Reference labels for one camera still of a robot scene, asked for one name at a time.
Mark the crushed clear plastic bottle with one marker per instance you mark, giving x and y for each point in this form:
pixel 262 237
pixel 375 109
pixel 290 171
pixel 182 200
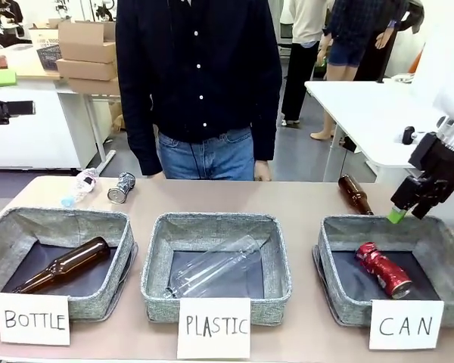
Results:
pixel 81 187

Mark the crushed silver can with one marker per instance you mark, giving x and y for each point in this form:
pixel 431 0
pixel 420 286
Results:
pixel 122 188

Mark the small open cardboard box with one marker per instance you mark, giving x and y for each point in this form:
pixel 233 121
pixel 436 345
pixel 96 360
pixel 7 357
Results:
pixel 45 32

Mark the bystander in white top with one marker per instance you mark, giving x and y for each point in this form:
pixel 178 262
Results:
pixel 300 60

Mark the grey fabric basket bottle label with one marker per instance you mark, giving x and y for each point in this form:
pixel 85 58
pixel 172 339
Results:
pixel 19 227

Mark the white paper card BOTTLE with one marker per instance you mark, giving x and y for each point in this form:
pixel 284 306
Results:
pixel 33 318

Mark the grey fabric basket plastic label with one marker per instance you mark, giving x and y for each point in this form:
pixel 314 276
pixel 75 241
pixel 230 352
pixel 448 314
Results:
pixel 212 230

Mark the crushed red can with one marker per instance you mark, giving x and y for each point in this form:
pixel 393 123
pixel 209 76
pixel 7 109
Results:
pixel 382 268

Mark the white paper card PLASTIC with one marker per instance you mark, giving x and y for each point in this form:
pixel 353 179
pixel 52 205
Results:
pixel 213 327

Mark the white desk with legs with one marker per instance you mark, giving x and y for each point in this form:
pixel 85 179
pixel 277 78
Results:
pixel 367 113

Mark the grey fabric basket can label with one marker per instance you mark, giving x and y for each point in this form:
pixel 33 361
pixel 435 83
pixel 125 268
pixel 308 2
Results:
pixel 439 246

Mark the white cabinet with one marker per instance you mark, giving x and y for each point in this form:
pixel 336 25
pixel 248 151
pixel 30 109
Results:
pixel 34 140

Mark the brown glass bottle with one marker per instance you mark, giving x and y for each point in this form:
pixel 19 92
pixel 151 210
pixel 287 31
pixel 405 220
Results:
pixel 66 262
pixel 355 193

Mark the green box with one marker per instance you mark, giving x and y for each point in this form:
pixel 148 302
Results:
pixel 5 77

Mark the bystander in dark clothes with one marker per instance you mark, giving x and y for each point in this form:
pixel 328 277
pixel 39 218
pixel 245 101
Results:
pixel 386 41

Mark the person's left forearm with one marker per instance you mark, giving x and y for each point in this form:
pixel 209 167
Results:
pixel 266 128

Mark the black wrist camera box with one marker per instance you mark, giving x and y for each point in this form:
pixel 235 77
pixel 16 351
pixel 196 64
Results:
pixel 423 151

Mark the person's left hand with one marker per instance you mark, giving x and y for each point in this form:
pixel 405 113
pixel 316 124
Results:
pixel 263 171

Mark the flat cardboard box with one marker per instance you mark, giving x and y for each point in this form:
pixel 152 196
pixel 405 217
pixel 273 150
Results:
pixel 86 69
pixel 94 86

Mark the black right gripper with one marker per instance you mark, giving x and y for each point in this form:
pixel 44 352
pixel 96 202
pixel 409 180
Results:
pixel 440 166

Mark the large open cardboard box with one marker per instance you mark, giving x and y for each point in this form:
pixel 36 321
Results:
pixel 87 39

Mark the black plastic crate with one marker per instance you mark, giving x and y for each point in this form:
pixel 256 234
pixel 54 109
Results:
pixel 49 56

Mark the white paper card CAN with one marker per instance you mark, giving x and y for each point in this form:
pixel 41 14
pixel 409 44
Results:
pixel 405 325

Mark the person in dark shirt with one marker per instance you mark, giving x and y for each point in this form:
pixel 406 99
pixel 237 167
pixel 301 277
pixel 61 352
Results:
pixel 196 75

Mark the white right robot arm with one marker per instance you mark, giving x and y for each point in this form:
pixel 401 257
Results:
pixel 444 56

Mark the white side table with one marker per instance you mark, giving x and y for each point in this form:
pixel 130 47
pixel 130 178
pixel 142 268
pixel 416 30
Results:
pixel 60 90

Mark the bystander in denim shorts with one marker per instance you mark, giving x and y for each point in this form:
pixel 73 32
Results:
pixel 340 56

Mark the person's right forearm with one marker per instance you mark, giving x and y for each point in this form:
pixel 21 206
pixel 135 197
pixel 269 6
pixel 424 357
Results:
pixel 142 147

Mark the black bag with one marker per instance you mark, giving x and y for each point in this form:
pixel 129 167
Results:
pixel 5 39

